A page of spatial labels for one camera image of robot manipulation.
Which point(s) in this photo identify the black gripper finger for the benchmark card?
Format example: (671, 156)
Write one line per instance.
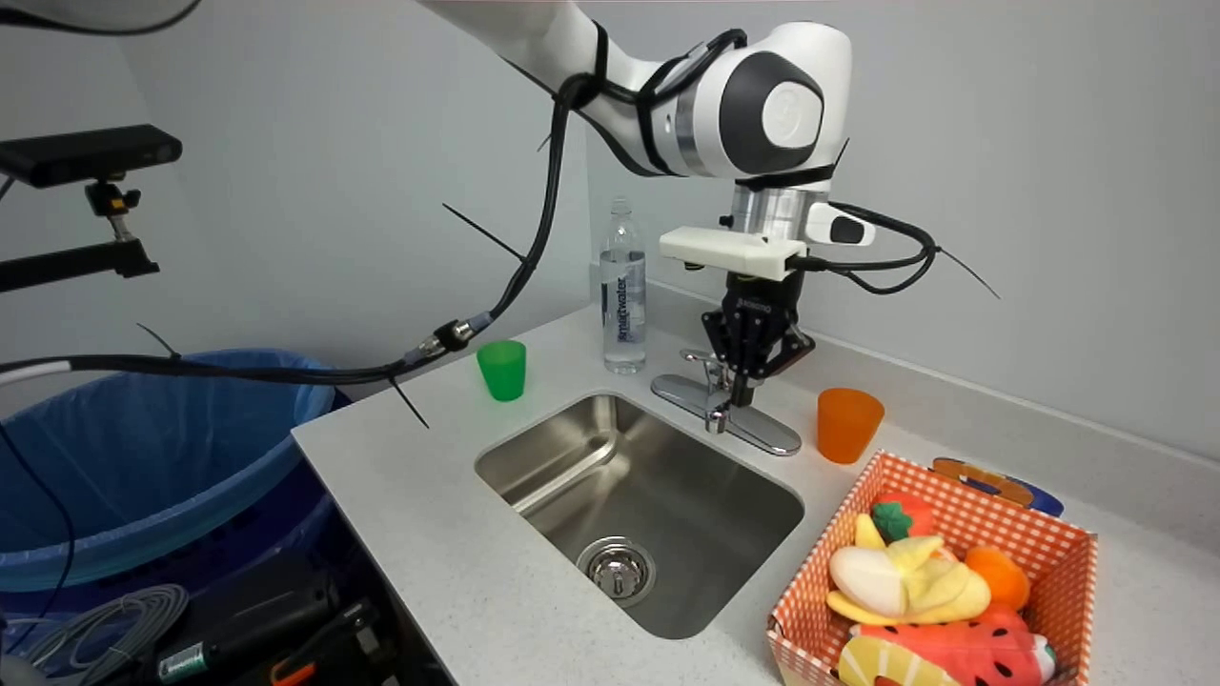
(742, 388)

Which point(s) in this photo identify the blue orange flat toy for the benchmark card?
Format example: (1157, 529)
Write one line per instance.
(1000, 484)

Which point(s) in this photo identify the toy banana pieces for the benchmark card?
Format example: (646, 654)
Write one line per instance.
(911, 580)

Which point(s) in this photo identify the green plastic cup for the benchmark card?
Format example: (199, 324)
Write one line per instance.
(505, 367)

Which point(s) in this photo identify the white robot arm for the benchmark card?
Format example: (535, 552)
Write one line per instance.
(766, 114)

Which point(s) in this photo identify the clear plastic water bottle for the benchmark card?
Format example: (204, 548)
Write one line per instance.
(624, 288)

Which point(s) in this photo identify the red checkered food basket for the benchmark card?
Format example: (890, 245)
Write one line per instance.
(814, 646)

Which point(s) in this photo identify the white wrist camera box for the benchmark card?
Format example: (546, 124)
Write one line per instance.
(766, 251)

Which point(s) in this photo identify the stainless steel sink basin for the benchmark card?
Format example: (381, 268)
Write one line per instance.
(648, 515)

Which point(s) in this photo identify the chrome sink tap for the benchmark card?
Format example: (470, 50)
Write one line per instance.
(725, 405)

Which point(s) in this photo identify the orange plastic cup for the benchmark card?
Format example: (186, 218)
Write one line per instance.
(846, 425)

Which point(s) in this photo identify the toy watermelon slice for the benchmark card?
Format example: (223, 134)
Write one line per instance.
(993, 649)

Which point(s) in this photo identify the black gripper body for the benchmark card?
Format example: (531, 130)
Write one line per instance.
(756, 324)

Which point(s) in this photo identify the blue trash bin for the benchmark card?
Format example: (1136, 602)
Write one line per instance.
(151, 476)

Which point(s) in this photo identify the toy orange fruit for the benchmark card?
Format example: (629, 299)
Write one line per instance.
(1004, 575)

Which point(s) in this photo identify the black cordless power tool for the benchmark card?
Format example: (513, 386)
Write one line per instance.
(273, 637)

